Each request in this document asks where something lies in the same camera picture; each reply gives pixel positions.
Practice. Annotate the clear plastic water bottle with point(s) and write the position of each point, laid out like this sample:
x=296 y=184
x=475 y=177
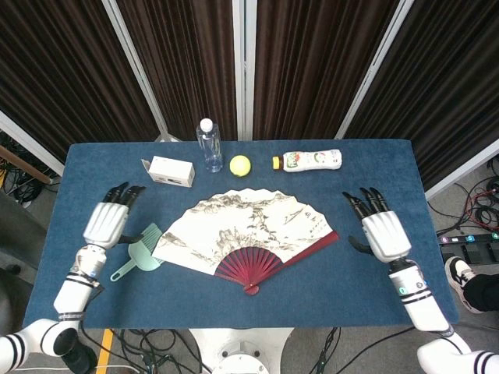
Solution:
x=209 y=152

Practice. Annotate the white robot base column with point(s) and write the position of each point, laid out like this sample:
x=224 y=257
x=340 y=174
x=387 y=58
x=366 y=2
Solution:
x=241 y=350

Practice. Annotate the light green hand brush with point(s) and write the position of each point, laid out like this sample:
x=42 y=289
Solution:
x=142 y=257

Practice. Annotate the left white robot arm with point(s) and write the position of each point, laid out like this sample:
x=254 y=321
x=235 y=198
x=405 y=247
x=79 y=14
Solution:
x=72 y=292

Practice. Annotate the black trouser leg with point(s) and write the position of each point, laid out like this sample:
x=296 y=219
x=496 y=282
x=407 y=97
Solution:
x=485 y=290

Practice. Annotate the red ribbed paper folding fan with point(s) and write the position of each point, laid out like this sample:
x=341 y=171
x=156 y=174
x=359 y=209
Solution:
x=241 y=226

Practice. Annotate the yellow tennis ball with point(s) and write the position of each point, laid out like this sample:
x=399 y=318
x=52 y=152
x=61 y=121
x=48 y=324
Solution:
x=240 y=166

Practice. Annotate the white drink bottle yellow cap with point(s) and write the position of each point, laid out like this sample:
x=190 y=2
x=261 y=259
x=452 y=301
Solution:
x=312 y=160

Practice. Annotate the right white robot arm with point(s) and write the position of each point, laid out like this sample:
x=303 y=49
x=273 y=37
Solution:
x=421 y=304

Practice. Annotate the white black sneaker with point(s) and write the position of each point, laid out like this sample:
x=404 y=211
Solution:
x=462 y=276

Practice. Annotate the brown wooden rod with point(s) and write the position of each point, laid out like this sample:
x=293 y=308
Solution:
x=23 y=163

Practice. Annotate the blue fabric table cover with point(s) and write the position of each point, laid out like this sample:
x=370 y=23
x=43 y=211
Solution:
x=273 y=311

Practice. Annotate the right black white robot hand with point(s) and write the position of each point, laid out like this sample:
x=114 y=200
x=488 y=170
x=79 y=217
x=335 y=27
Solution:
x=384 y=237

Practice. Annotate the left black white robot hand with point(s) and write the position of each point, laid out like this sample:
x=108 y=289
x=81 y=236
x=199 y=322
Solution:
x=105 y=226

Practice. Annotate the white cardboard box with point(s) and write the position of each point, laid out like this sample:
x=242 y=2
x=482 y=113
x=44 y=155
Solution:
x=171 y=169

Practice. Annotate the brown curtain screen panel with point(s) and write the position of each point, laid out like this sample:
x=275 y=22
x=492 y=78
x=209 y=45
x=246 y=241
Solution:
x=58 y=78
x=312 y=66
x=448 y=97
x=187 y=66

